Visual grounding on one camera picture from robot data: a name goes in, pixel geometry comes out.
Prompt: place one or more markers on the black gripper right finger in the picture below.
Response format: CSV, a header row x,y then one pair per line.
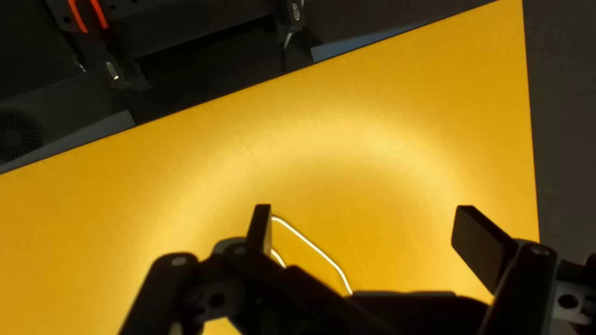
x,y
480,245

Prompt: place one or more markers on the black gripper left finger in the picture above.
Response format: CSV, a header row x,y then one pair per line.
x,y
260,226

